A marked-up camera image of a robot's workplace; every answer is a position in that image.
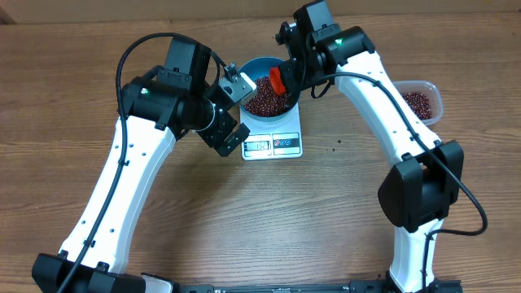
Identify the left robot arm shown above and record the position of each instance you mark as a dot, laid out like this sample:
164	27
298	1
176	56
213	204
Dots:
192	91

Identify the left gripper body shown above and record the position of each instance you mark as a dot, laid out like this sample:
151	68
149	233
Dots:
215	133

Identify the clear plastic container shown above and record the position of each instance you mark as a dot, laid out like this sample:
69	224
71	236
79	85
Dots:
430	90

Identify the white kitchen scale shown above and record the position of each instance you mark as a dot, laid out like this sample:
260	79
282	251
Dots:
272	138

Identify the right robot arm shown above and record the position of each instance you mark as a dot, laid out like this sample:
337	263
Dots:
424	175

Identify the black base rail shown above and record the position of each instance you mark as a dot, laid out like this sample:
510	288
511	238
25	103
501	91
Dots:
281	288

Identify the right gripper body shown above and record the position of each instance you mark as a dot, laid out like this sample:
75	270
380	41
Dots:
291	76

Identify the red beans in bowl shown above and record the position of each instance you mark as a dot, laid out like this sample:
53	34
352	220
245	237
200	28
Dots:
266	102

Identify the red scoop with blue handle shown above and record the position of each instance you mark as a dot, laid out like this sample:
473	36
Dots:
275	79

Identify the blue bowl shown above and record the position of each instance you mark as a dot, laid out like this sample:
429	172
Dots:
259	67

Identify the red beans in container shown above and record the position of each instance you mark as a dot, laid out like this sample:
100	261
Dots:
419	104

